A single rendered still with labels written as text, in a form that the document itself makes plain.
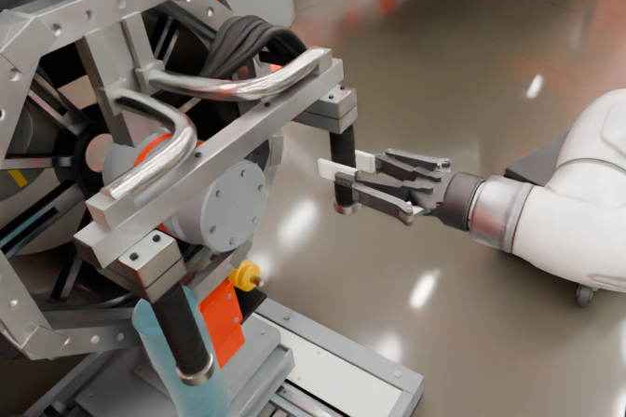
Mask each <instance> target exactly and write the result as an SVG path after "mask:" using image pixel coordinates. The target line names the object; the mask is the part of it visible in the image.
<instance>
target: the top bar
mask: <svg viewBox="0 0 626 417"><path fill-rule="evenodd" d="M344 77H345V75H344V62H343V59H338V58H333V67H332V68H330V69H329V70H328V71H326V72H325V73H323V74H322V75H317V74H307V75H306V76H305V77H303V78H302V79H300V80H299V81H298V82H296V83H295V84H293V85H292V86H290V87H288V88H286V89H284V90H282V91H281V92H279V93H277V94H274V95H271V96H269V97H267V98H266V99H265V100H263V101H261V102H260V103H259V104H257V105H256V106H254V107H253V108H252V109H250V111H248V112H247V113H246V114H244V115H242V116H241V117H240V118H238V119H237V120H235V121H234V122H232V123H231V124H230V125H228V126H227V127H225V128H224V129H222V130H221V131H219V132H218V133H217V134H215V135H214V136H212V137H211V138H210V139H208V140H207V141H205V142H204V143H202V144H201V145H199V146H198V148H196V149H195V150H193V151H192V152H191V154H190V155H189V156H188V157H187V158H186V159H185V161H184V162H183V163H182V164H181V165H180V166H179V167H178V168H177V169H175V170H174V171H173V172H172V173H171V174H169V175H168V176H167V177H165V178H164V179H163V180H161V181H160V182H158V183H157V184H155V185H154V186H152V187H151V188H150V189H148V190H147V191H146V192H144V193H143V194H141V195H140V196H138V197H137V198H135V199H134V203H135V205H136V208H137V210H138V211H137V212H136V213H135V214H134V215H132V216H131V217H130V218H128V219H127V220H126V221H124V222H122V223H121V224H120V225H118V226H117V228H115V229H114V230H109V229H107V228H105V227H103V226H102V225H100V224H98V223H96V222H92V223H90V224H89V225H88V226H86V227H85V228H83V229H82V230H81V231H79V232H78V233H76V234H75V235H74V236H73V237H72V240H73V242H74V244H75V247H76V248H77V250H78V252H79V254H80V256H81V258H82V260H84V261H86V262H88V263H90V264H91V265H93V266H95V267H96V268H98V269H100V270H101V269H103V268H105V267H106V266H107V265H108V264H110V263H111V262H112V261H114V260H115V259H116V258H117V257H119V256H120V255H121V254H122V253H124V252H125V251H126V250H128V249H129V248H130V247H132V246H133V245H134V244H135V243H137V242H138V241H139V240H140V239H142V238H143V237H144V236H145V235H147V234H148V233H150V232H151V231H152V230H153V229H155V228H156V227H157V226H158V225H160V224H161V223H162V222H164V221H165V220H166V219H167V218H168V217H169V216H170V215H172V214H173V213H174V212H175V211H177V210H178V209H179V208H181V207H182V206H183V205H184V204H186V203H187V202H188V201H189V200H191V199H192V198H193V197H195V196H196V195H197V194H199V193H200V192H201V191H202V190H204V189H205V188H206V187H207V186H209V185H210V184H211V183H212V182H214V181H215V180H217V179H218V178H219V177H220V176H222V175H223V174H224V173H225V172H227V171H228V170H229V169H230V168H232V167H233V166H234V165H236V164H237V162H239V161H240V160H241V159H242V158H244V157H245V156H246V155H248V154H249V153H250V152H251V151H253V150H254V149H255V148H256V147H258V146H259V145H260V144H262V143H263V142H264V141H266V140H267V139H268V138H269V137H271V136H272V135H273V134H274V133H276V132H277V131H278V130H279V129H281V128H282V127H284V126H285V125H286V124H287V123H289V122H290V121H291V120H292V119H294V118H295V117H296V116H297V115H299V114H300V113H301V112H303V111H304V110H305V108H307V107H308V106H309V105H311V104H312V103H313V102H314V101H316V100H317V99H318V98H320V97H321V96H322V95H323V94H325V93H326V92H327V91H328V90H330V89H331V88H332V87H334V86H335V85H336V84H338V83H339V82H340V81H341V80H343V79H344Z"/></svg>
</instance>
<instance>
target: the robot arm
mask: <svg viewBox="0 0 626 417"><path fill-rule="evenodd" d="M355 153H356V168H358V169H356V168H350V167H347V166H344V165H340V164H337V163H334V162H331V161H328V160H324V159H321V158H320V159H319V160H318V165H319V174H320V176H321V177H323V178H326V179H329V180H333V181H335V182H336V183H337V184H340V185H344V186H346V187H349V188H352V194H353V200H354V201H355V202H358V203H360V204H363V205H364V206H367V207H369V208H372V209H376V210H378V211H380V212H383V213H385V214H387V215H389V216H392V217H394V218H397V219H398V220H399V221H401V222H402V223H403V224H404V225H406V226H412V225H413V224H414V219H415V218H417V217H419V216H421V215H423V216H426V217H437V218H438V219H439V220H440V221H441V222H442V223H443V224H444V225H446V226H449V227H452V228H455V229H457V230H460V231H463V232H467V231H469V234H470V237H471V239H473V240H474V241H477V242H480V243H483V244H485V245H488V246H490V247H493V248H496V249H501V250H503V251H505V252H507V253H512V254H514V255H516V256H519V257H521V258H523V259H525V260H526V261H528V262H530V263H531V264H533V265H534V266H536V267H537V268H539V269H541V270H543V271H546V272H548V273H550V274H553V275H556V276H559V277H562V278H565V279H568V280H571V281H574V282H578V283H580V284H584V285H587V286H591V287H596V288H599V289H607V290H613V291H618V292H625V293H626V88H622V89H616V90H613V91H610V92H607V93H606V94H604V95H602V96H600V97H599V98H597V99H596V100H595V101H593V102H592V103H591V104H590V105H589V106H588V107H587V108H586V109H585V110H584V111H583V112H582V113H581V115H580V116H579V117H578V119H577V121H576V122H575V124H574V125H573V127H572V128H571V130H570V131H569V133H568V135H567V137H566V139H565V142H564V144H563V146H562V149H561V152H560V154H559V156H558V159H557V164H556V169H555V171H554V174H553V176H552V177H551V179H550V181H549V182H548V183H547V184H546V185H545V187H540V186H535V185H532V184H531V183H528V182H526V183H524V182H518V181H515V180H512V179H508V178H504V177H500V176H497V175H492V176H490V177H489V178H488V179H487V180H485V179H484V177H480V176H476V175H473V174H469V173H467V172H463V171H459V172H458V173H456V174H455V175H454V174H453V173H451V172H450V169H451V160H450V159H448V158H433V157H428V156H424V155H417V154H412V153H408V152H404V151H400V150H396V149H391V148H387V149H386V150H385V152H384V153H383V154H376V155H375V154H371V153H368V152H364V151H357V150H355ZM393 156H395V159H394V158H393ZM359 169H361V170H364V171H367V172H370V173H374V172H375V171H376V174H378V173H380V172H382V173H384V174H387V175H388V176H390V177H392V178H395V179H397V180H399V181H401V182H395V181H390V180H384V179H379V178H374V177H369V176H363V175H361V171H360V170H359ZM408 189H409V191H408Z"/></svg>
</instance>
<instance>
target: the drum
mask: <svg viewBox="0 0 626 417"><path fill-rule="evenodd" d="M171 136H172V133H171V132H170V131H169V130H167V129H166V128H161V131H159V132H157V133H155V134H152V135H151V136H149V137H147V138H146V139H145V140H143V141H142V142H141V143H140V144H139V145H138V146H137V147H136V148H132V147H129V146H127V145H125V144H123V145H119V144H117V143H113V144H112V146H111V147H110V149H109V150H108V152H107V154H106V157H105V158H104V162H103V166H102V179H103V183H104V186H105V185H106V184H108V183H109V182H111V181H113V180H114V179H115V178H117V177H118V176H120V175H121V174H123V173H124V172H126V171H127V170H129V169H130V168H132V167H134V166H135V165H137V164H138V163H140V162H141V161H143V160H144V159H145V158H146V157H148V156H149V155H151V154H153V153H154V152H155V151H157V150H158V149H159V148H161V147H162V146H163V145H164V144H165V143H166V142H167V141H168V140H169V139H170V138H171ZM265 202H266V182H265V175H264V173H263V171H262V170H261V169H260V168H259V166H258V165H256V164H255V163H253V162H252V161H249V160H246V159H243V158H242V159H241V160H240V161H239V162H237V164H236V165H234V166H233V167H232V168H230V169H229V170H228V171H227V172H225V173H224V174H223V175H222V176H220V177H219V178H218V179H217V180H215V181H214V182H212V183H211V184H210V185H209V186H207V187H206V188H205V189H204V190H202V191H201V192H200V193H199V194H197V195H196V196H195V197H193V198H192V199H191V200H189V201H188V202H187V203H186V204H184V205H183V206H182V207H181V208H179V209H178V210H177V211H175V212H174V213H173V214H172V215H170V216H169V217H168V218H167V219H166V220H165V221H164V222H162V223H161V224H160V225H158V226H157V227H156V228H158V229H160V230H162V231H164V232H166V233H167V234H169V235H172V236H175V237H177V238H179V239H181V240H182V241H184V242H187V243H189V244H194V245H199V244H201V245H203V246H205V247H207V248H209V249H213V250H215V251H219V252H226V251H229V250H232V249H235V248H237V247H238V246H239V245H241V244H242V243H243V242H244V241H246V240H247V239H248V238H249V237H250V235H251V234H252V233H253V231H254V230H255V228H256V226H257V225H258V223H259V221H260V220H261V217H262V215H263V212H264V209H265Z"/></svg>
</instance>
